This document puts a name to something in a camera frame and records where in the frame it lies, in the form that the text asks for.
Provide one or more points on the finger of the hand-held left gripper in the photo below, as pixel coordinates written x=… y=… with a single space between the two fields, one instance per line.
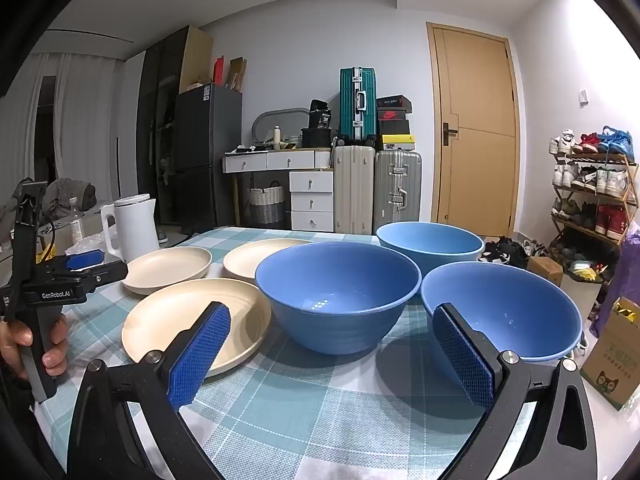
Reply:
x=82 y=260
x=110 y=272

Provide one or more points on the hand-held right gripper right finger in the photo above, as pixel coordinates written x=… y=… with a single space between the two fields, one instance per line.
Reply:
x=462 y=355

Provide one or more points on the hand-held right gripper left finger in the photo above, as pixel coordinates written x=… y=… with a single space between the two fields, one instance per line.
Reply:
x=200 y=355

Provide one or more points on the cream round plate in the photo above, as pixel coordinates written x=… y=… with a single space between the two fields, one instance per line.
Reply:
x=165 y=320
x=250 y=260
x=165 y=267

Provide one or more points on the blue bowl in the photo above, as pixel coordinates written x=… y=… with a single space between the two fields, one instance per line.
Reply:
x=425 y=240
x=340 y=325
x=515 y=300

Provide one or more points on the person's left forearm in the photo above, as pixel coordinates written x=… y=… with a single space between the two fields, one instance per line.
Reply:
x=20 y=435

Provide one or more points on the person's left hand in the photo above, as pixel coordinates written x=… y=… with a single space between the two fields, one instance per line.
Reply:
x=15 y=337

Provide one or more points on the clear plastic bag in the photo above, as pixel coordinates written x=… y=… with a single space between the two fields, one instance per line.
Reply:
x=87 y=245

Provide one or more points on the clear water bottle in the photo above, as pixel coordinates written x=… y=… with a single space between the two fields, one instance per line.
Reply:
x=76 y=225

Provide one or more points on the white electric kettle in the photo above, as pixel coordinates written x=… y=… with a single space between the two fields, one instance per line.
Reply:
x=135 y=230

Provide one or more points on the grey jacket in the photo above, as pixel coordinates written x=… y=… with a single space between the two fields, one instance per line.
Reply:
x=70 y=195

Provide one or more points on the scattered loose shoes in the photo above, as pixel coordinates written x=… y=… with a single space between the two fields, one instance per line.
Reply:
x=505 y=252

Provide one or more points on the brown cardboard box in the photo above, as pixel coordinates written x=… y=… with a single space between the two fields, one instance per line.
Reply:
x=545 y=270

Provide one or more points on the white trash bin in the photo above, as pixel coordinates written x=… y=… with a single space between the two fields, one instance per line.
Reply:
x=580 y=295

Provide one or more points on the cardboard box with green print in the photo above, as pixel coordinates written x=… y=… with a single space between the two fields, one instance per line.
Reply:
x=610 y=365

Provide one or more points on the white sheer curtain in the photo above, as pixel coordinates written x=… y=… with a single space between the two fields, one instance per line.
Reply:
x=75 y=110

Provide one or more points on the dark grey refrigerator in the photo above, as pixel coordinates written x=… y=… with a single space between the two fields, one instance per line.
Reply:
x=205 y=150

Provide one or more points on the grey white woven basket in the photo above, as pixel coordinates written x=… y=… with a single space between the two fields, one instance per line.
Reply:
x=267 y=205

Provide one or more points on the silver suitcase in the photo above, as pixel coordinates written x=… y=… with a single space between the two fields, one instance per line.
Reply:
x=395 y=185

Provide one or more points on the purple bag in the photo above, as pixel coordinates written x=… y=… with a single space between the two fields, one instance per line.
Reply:
x=625 y=270

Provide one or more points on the tall dark cabinet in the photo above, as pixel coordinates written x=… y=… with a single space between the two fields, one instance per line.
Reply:
x=160 y=85

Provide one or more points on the beige suitcase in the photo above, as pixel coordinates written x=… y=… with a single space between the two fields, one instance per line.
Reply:
x=352 y=190

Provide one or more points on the white dresser desk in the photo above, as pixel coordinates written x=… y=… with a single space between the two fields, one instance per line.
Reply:
x=310 y=180

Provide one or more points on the white bottle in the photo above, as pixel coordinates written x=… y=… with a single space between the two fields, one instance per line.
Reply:
x=276 y=137

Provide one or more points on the yellow black shoebox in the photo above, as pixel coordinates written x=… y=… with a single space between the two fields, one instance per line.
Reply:
x=395 y=142

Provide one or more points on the oval grey-framed mirror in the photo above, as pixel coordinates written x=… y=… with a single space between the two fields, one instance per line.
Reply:
x=280 y=122

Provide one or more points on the wooden shoe rack with shoes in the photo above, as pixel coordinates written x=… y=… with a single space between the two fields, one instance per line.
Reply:
x=610 y=182

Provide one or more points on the red packet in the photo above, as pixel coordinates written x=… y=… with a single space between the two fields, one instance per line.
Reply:
x=218 y=71

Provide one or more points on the flat brown cardboard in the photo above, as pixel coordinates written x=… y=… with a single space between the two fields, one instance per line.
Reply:
x=237 y=75

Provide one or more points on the plain black shoebox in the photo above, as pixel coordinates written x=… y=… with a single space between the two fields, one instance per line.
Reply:
x=397 y=127

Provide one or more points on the tan wooden door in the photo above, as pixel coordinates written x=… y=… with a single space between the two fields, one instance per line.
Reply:
x=475 y=110

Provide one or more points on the black round storage box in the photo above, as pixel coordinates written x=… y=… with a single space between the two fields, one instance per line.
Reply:
x=316 y=138

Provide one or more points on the black shoebox with red logo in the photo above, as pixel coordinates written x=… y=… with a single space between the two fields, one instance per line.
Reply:
x=392 y=114

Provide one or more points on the black shoebox with red stripe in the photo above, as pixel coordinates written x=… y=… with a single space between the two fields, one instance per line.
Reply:
x=392 y=102

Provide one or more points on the black printed packet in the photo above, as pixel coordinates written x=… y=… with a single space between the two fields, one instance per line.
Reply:
x=320 y=114

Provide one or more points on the teal suitcase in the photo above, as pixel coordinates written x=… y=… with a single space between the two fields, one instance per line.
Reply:
x=350 y=105

